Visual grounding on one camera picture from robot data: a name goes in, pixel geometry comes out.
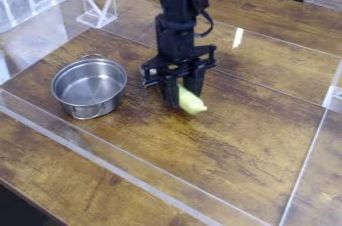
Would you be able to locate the clear acrylic enclosure panel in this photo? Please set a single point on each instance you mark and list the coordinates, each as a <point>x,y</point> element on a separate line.
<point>175,191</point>

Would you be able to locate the green handled metal spoon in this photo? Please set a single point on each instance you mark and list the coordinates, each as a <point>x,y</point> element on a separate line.
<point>189,102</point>

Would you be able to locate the clear acrylic triangle bracket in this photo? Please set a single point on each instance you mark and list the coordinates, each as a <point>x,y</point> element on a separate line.
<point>96,16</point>

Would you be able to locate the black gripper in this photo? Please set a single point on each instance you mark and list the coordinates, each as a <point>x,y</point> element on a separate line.
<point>161,71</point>

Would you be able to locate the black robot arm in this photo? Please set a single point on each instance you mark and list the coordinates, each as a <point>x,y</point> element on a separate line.
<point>181,22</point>

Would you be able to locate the small steel pot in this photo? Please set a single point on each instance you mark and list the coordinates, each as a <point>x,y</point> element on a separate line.
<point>88,86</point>

